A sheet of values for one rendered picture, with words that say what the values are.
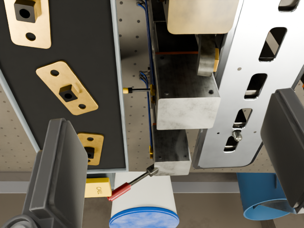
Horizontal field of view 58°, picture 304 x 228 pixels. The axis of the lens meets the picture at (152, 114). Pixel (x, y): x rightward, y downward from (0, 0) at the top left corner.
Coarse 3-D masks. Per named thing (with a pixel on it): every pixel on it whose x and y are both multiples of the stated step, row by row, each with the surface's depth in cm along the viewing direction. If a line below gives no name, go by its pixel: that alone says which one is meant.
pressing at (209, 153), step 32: (256, 0) 43; (256, 32) 48; (288, 32) 48; (224, 64) 52; (256, 64) 53; (288, 64) 53; (224, 96) 59; (256, 96) 60; (224, 128) 67; (256, 128) 68; (192, 160) 78; (224, 160) 78
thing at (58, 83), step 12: (60, 60) 30; (36, 72) 31; (48, 72) 31; (60, 72) 31; (72, 72) 31; (48, 84) 32; (60, 84) 32; (72, 84) 32; (60, 96) 34; (72, 96) 33; (84, 96) 34; (72, 108) 36; (84, 108) 36; (96, 108) 36
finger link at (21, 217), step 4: (16, 216) 9; (20, 216) 9; (24, 216) 9; (28, 216) 9; (8, 220) 9; (12, 220) 9; (16, 220) 9; (20, 220) 9; (24, 220) 9; (28, 220) 9; (32, 220) 9; (4, 224) 9; (8, 224) 9; (12, 224) 9; (16, 224) 9; (20, 224) 9; (24, 224) 9; (28, 224) 9; (32, 224) 9; (36, 224) 9
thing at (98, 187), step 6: (90, 180) 52; (96, 180) 52; (102, 180) 52; (108, 180) 52; (90, 186) 52; (96, 186) 52; (102, 186) 52; (108, 186) 53; (90, 192) 54; (96, 192) 54; (102, 192) 54; (108, 192) 54
